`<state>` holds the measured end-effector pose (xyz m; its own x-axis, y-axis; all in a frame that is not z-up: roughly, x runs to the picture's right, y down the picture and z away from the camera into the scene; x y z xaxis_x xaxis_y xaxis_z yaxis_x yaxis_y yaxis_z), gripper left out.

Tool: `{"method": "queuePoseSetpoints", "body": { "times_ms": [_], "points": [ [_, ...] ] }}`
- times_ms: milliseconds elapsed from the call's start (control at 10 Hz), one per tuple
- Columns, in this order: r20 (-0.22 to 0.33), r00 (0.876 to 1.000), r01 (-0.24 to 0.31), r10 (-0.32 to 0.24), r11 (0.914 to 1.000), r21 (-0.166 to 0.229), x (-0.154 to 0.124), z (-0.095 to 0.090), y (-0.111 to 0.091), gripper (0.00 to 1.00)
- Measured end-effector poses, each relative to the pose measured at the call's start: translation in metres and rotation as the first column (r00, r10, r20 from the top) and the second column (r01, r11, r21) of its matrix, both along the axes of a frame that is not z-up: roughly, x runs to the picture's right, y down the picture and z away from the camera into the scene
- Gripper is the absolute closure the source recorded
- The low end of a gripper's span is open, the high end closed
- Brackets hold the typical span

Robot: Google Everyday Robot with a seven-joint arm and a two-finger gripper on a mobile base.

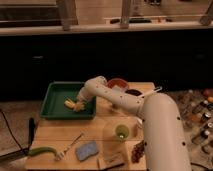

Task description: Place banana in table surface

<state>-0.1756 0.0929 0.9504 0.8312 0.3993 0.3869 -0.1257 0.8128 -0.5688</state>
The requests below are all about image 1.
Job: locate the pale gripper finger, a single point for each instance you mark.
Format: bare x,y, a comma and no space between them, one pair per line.
79,107

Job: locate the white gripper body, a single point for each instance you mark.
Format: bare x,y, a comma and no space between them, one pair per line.
84,95

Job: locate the yellow banana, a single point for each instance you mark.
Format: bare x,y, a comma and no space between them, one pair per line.
69,104

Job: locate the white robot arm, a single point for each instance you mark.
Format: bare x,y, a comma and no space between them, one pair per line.
165,148

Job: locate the orange bowl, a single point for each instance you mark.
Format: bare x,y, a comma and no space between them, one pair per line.
118,84

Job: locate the green plastic tray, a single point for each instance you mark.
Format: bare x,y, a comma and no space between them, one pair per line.
54,105

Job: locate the dark bowl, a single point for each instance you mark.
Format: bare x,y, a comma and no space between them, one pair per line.
133,92

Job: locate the blue sponge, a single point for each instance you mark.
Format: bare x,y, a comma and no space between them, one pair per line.
86,150

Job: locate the wooden cutting board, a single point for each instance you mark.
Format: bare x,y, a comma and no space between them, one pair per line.
59,133

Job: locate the green cup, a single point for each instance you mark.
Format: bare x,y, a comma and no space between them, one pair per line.
122,132

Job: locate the silver fork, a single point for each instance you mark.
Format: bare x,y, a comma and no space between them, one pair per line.
62,154

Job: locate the white paper cup stack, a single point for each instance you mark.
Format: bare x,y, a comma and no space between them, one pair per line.
137,127

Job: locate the small wooden block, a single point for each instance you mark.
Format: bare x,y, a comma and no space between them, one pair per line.
112,161

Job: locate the brown dried fruit bunch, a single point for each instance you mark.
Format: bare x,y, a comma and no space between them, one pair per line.
137,152

